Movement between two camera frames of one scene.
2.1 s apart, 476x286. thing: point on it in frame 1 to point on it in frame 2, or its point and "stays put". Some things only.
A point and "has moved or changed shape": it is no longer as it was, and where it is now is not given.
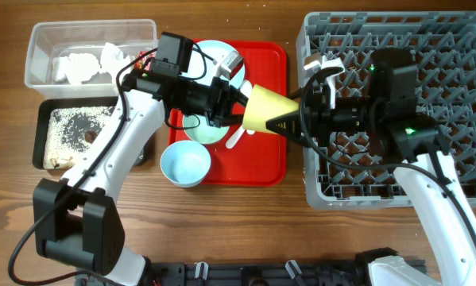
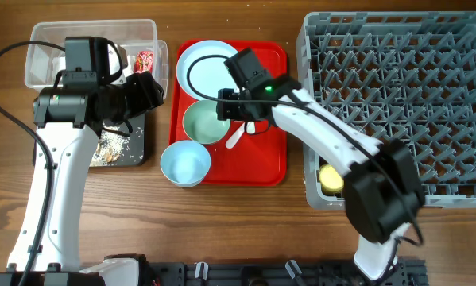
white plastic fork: [234, 139] stays put
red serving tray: [265, 65] stays put
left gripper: [219, 103] to [149, 93]
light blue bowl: [185, 163] stays put
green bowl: [197, 128] stays put
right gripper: [310, 114] to [227, 110]
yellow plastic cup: [264, 103] has moved or changed shape
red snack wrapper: [141, 63] stays put
